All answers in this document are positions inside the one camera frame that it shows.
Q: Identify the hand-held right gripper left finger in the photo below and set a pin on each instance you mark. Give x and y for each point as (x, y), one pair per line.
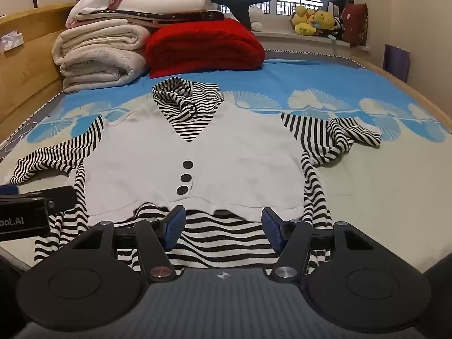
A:
(174, 227)

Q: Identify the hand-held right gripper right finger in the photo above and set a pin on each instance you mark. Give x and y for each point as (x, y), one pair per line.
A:
(273, 231)

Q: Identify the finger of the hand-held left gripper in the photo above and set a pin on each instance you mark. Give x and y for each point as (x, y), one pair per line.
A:
(7, 189)
(60, 197)

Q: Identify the black white striped shirt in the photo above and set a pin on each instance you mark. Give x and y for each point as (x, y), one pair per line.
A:
(229, 148)

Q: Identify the blue white printed bed sheet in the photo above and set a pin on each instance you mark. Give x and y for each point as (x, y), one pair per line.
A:
(370, 190)

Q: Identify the wooden headboard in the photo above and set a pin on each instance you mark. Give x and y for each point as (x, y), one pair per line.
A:
(31, 77)

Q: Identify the cream fleece folded blanket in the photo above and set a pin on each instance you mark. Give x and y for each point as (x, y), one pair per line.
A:
(102, 70)

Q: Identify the white tissue pack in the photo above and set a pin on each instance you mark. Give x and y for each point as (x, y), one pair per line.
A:
(10, 41)

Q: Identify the white folded blanket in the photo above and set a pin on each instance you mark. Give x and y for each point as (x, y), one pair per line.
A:
(102, 39)

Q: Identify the red folded blanket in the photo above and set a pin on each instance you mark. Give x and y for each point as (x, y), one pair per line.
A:
(204, 49)

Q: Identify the white windowsill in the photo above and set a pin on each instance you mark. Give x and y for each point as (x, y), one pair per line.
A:
(300, 41)

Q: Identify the purple box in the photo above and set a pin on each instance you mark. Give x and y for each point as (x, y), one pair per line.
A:
(396, 61)

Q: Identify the dark patterned folded cloth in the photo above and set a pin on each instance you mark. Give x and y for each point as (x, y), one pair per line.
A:
(169, 16)

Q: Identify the yellow plush toy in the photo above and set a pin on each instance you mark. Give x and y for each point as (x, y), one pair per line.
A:
(324, 21)
(303, 19)

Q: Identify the white plush toy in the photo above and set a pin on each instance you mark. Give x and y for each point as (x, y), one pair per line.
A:
(255, 16)

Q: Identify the white folded duvet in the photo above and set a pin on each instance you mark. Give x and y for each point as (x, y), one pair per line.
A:
(159, 5)

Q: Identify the dark red cushion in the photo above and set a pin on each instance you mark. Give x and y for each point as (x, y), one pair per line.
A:
(354, 24)

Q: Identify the black balcony railing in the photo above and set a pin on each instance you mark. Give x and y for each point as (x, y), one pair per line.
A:
(298, 5)

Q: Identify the wooden bed frame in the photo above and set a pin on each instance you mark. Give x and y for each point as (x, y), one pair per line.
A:
(406, 84)

